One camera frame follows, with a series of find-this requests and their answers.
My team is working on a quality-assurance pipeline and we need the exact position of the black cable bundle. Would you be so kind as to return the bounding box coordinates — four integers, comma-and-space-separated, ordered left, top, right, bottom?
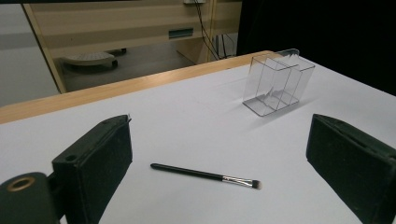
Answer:
214, 33, 238, 60

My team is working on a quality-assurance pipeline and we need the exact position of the grey drawer handle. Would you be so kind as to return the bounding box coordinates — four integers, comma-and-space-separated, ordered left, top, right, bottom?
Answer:
168, 27, 194, 40

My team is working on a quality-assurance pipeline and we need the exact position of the black curtain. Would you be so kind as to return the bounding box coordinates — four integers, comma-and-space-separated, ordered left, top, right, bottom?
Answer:
236, 0, 396, 97

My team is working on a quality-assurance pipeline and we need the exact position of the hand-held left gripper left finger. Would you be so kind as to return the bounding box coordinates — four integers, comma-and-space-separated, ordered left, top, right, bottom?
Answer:
50, 114, 134, 224

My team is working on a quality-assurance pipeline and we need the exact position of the round stand base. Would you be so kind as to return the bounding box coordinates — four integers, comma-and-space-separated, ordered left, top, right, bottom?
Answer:
59, 48, 128, 71

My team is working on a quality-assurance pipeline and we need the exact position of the black hanging cable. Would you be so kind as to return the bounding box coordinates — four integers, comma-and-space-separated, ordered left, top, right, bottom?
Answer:
193, 0, 219, 61

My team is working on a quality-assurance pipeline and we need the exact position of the white cabinet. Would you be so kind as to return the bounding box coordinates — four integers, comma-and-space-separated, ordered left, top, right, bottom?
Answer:
0, 3, 60, 106

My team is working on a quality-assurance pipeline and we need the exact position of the clear acrylic organizer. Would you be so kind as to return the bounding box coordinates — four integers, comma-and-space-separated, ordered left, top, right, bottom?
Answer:
242, 48, 316, 118

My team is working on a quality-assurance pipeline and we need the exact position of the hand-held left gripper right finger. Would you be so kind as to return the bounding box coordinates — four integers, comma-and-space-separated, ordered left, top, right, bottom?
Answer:
305, 113, 396, 224

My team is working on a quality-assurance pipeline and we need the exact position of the beige wooden desk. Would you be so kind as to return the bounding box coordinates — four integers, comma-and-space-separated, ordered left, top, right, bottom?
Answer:
22, 0, 243, 94

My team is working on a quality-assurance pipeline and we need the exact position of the white table board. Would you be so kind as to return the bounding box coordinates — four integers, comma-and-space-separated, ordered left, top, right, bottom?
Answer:
0, 57, 396, 224

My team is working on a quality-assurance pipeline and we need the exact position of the black makeup brush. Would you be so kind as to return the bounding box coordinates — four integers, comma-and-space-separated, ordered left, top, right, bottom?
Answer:
149, 162, 262, 190

